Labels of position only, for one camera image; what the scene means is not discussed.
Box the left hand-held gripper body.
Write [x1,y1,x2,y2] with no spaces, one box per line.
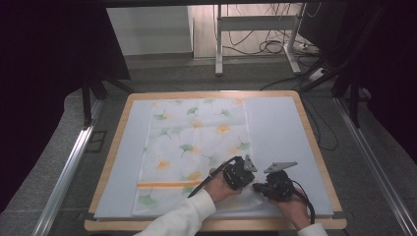
[222,153,259,192]

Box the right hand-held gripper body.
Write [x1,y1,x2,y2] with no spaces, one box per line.
[263,160,299,203]

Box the leaf print mesh zipper bag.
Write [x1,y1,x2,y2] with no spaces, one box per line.
[132,97,266,217]

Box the person's left hand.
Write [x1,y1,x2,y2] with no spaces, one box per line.
[203,167,243,205]

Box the person's right hand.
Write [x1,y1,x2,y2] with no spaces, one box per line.
[268,189,313,231]

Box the white table mat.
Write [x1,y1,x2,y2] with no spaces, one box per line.
[92,95,334,220]

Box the wooden table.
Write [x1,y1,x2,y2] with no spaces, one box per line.
[84,89,348,232]

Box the black metal stand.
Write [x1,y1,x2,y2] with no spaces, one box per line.
[300,3,389,130]
[81,76,136,130]

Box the white power adapter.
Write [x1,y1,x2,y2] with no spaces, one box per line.
[308,67,327,83]

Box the white power strip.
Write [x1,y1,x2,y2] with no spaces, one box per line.
[292,41,321,55]

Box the dark curtain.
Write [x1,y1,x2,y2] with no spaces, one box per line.
[298,0,417,165]
[0,0,132,214]

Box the white cabinet panel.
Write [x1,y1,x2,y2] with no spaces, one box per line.
[105,5,195,57]

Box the left hand-held gripper black cable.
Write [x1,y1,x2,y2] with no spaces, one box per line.
[187,155,241,199]

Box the hand-held gripper black cable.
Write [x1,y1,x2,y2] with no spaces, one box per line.
[290,179,317,226]
[187,155,241,199]

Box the right hand-held gripper black cable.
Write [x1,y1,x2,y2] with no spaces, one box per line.
[290,179,317,226]

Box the thin black floor cable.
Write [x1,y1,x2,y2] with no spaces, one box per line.
[300,93,339,152]

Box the aluminium floor rail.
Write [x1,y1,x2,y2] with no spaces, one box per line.
[31,98,103,236]
[333,97,417,236]

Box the tangle of black floor cables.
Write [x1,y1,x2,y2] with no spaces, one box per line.
[221,2,298,57]

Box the white metal desk frame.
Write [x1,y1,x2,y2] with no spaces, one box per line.
[213,2,308,78]

